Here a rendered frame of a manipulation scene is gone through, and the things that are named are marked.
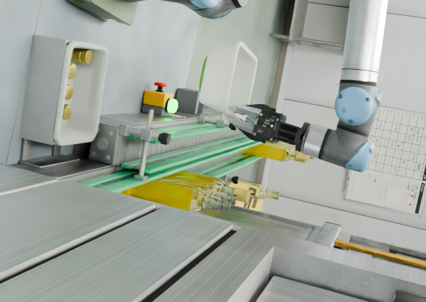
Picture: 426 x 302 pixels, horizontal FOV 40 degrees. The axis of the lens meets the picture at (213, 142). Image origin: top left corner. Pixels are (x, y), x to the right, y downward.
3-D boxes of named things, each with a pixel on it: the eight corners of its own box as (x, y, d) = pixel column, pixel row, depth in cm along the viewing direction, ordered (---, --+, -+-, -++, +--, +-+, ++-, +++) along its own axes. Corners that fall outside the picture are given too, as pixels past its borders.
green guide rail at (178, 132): (125, 137, 144) (154, 144, 141) (125, 133, 144) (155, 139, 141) (272, 115, 310) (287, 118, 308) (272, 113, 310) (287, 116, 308)
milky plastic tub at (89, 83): (20, 139, 125) (56, 147, 123) (34, 33, 123) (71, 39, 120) (64, 134, 142) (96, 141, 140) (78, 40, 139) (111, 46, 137)
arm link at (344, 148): (376, 139, 138) (365, 174, 139) (331, 125, 141) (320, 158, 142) (376, 139, 130) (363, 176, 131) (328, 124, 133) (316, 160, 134)
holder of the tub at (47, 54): (16, 162, 126) (47, 170, 124) (33, 33, 123) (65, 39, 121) (59, 155, 143) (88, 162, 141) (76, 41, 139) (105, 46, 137)
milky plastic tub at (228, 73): (204, 33, 138) (239, 39, 135) (227, 54, 159) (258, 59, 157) (189, 106, 138) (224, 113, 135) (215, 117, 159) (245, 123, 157)
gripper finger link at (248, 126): (219, 110, 141) (255, 121, 139) (225, 111, 147) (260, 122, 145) (215, 122, 142) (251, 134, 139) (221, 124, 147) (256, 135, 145)
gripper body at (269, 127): (258, 105, 137) (308, 120, 134) (265, 108, 145) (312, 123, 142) (248, 136, 137) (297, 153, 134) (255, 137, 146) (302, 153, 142)
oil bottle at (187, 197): (120, 195, 149) (199, 215, 143) (123, 173, 149) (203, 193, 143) (130, 191, 155) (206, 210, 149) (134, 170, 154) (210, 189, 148)
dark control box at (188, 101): (172, 110, 208) (194, 114, 206) (175, 87, 207) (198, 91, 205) (180, 109, 216) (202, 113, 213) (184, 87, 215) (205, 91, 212)
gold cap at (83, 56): (77, 46, 136) (94, 49, 135) (75, 61, 137) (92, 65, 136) (69, 45, 133) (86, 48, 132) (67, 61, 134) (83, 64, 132)
